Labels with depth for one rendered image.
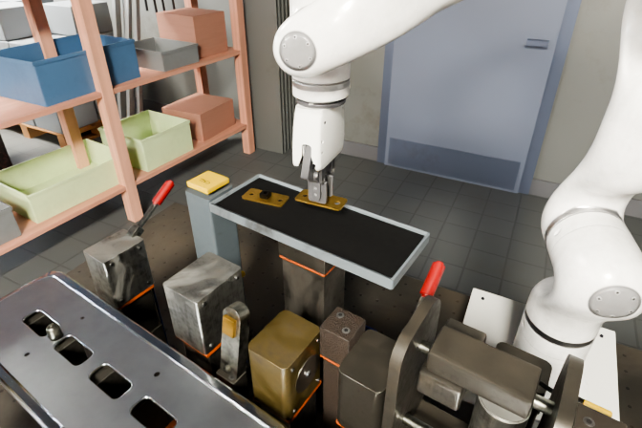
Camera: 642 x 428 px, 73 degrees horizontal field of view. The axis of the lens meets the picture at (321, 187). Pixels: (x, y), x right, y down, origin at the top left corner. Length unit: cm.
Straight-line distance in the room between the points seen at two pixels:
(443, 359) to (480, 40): 270
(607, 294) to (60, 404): 79
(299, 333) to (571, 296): 40
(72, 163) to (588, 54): 326
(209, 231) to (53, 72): 179
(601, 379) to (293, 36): 93
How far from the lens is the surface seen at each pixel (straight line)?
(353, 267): 66
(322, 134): 63
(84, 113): 439
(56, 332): 89
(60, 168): 322
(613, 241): 76
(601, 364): 117
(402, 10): 54
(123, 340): 84
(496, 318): 116
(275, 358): 65
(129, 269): 96
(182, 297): 72
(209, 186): 88
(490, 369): 53
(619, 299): 74
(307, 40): 53
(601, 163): 72
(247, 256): 143
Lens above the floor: 158
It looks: 30 degrees down
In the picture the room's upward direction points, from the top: straight up
